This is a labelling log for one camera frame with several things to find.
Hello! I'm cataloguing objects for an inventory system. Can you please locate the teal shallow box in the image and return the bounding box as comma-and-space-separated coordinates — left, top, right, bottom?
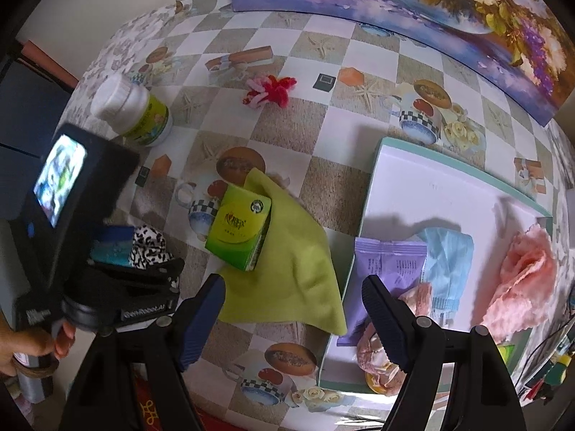
317, 137, 554, 396

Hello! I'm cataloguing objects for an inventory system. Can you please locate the checkered printed tablecloth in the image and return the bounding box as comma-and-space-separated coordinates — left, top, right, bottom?
63, 0, 575, 427

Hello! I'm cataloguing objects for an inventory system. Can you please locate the white pill bottle green label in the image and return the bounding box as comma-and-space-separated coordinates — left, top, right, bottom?
90, 74, 174, 148

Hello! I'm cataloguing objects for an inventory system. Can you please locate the person's left hand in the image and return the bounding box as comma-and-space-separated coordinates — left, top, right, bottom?
0, 319, 77, 375

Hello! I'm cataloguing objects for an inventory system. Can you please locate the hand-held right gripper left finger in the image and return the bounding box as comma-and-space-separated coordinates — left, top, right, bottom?
60, 274, 226, 431

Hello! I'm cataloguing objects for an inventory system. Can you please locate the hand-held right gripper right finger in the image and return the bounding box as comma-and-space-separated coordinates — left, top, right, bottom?
362, 275, 527, 431

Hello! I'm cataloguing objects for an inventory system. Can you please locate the colourful clutter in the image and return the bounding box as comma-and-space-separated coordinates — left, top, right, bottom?
523, 339, 575, 402

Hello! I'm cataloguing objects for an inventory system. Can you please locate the brown ring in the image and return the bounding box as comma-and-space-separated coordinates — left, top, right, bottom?
13, 358, 59, 381

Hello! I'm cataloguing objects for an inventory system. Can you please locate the red pink hair scrunchie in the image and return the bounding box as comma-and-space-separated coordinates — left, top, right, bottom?
243, 75, 298, 108

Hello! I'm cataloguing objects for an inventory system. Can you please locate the green cloth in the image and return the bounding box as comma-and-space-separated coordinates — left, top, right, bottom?
218, 167, 349, 337

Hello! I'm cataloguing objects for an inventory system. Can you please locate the teal towel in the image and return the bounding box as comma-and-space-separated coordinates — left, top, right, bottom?
90, 240, 133, 265

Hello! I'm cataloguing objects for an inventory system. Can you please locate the blue face mask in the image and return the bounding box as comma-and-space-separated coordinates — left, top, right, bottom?
418, 227, 474, 319

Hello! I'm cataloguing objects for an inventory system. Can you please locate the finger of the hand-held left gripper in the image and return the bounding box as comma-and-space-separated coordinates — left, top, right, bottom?
94, 226, 135, 243
92, 258, 186, 298

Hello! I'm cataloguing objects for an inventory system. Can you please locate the leopard print cloth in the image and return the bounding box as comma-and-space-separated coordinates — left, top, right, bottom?
128, 223, 174, 270

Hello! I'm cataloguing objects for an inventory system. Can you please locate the pink fleece cloth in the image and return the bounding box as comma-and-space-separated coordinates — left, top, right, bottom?
480, 224, 558, 339

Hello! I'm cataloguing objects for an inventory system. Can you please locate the purple cartoon packet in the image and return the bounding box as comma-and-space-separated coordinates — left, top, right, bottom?
336, 236, 427, 347

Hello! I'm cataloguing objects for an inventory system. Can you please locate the orange panel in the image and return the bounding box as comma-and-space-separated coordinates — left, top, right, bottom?
20, 40, 79, 91

